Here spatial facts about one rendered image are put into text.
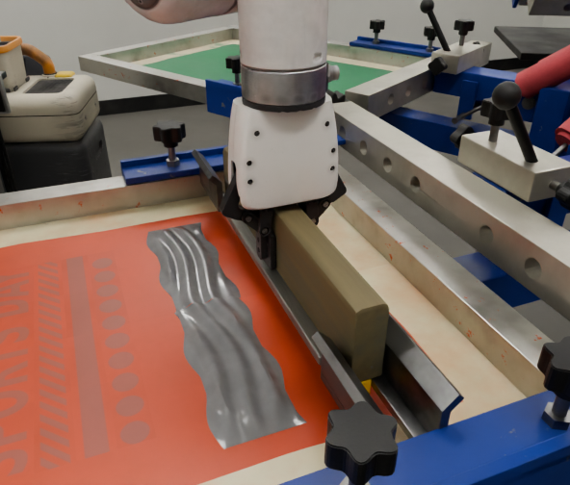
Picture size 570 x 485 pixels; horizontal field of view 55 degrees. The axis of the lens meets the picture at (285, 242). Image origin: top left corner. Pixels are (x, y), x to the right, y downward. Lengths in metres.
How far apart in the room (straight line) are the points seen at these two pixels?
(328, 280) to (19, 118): 1.24
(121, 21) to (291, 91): 3.88
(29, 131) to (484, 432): 1.37
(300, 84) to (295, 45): 0.03
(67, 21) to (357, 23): 2.24
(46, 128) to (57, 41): 2.78
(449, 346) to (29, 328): 0.41
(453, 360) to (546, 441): 0.15
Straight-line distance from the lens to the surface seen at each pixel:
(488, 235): 0.64
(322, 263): 0.46
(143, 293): 0.62
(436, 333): 0.57
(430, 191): 0.69
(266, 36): 0.46
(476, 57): 1.23
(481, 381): 0.53
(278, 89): 0.47
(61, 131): 1.56
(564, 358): 0.41
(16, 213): 0.79
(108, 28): 4.33
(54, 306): 0.63
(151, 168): 0.80
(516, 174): 0.65
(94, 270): 0.67
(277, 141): 0.49
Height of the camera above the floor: 1.31
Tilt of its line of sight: 31 degrees down
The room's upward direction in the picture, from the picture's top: straight up
